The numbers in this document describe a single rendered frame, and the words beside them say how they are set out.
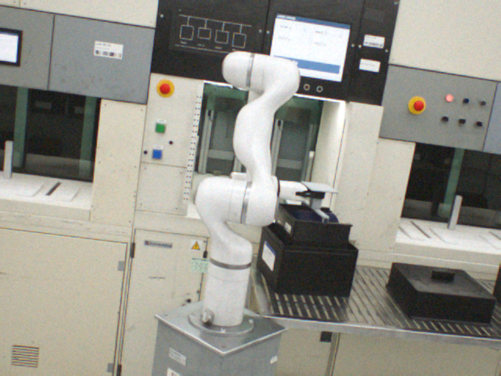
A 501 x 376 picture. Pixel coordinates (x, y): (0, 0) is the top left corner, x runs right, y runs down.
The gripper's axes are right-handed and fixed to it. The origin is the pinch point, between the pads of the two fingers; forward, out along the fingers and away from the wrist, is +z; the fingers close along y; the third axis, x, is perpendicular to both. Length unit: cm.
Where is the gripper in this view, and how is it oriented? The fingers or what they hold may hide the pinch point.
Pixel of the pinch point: (317, 192)
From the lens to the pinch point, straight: 227.2
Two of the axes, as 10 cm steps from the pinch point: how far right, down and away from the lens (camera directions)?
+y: 2.4, 2.4, -9.4
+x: 1.5, -9.7, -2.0
